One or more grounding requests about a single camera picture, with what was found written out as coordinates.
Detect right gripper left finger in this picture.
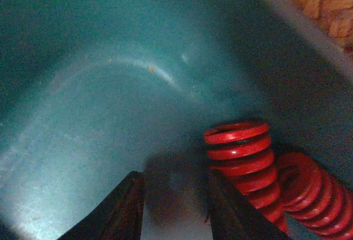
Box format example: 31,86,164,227
59,171,146,239

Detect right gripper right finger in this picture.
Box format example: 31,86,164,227
207,170,290,239

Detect red large spring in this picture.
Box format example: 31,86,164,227
204,121,288,233

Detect dark green plastic tray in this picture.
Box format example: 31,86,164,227
1,0,352,239

